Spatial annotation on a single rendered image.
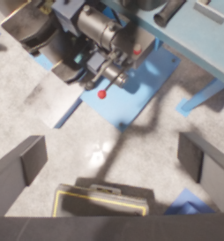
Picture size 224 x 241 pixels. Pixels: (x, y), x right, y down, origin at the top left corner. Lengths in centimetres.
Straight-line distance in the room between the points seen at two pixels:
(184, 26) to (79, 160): 137
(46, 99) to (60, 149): 49
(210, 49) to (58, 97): 130
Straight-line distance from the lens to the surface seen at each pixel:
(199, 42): 65
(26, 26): 88
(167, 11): 64
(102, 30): 73
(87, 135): 165
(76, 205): 141
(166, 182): 164
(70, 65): 126
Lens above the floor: 159
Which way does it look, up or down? 79 degrees down
